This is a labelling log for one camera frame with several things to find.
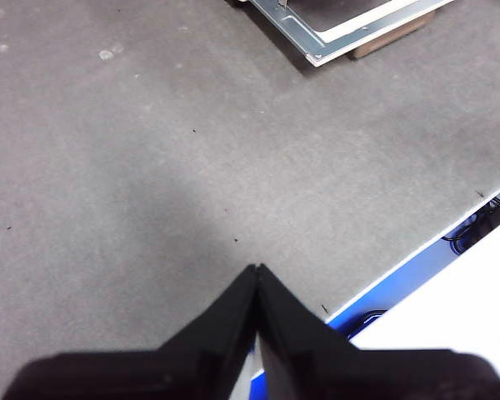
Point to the white platform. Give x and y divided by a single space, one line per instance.
450 300

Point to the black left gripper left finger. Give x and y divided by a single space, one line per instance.
183 371

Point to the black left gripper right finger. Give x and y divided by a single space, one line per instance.
325 371

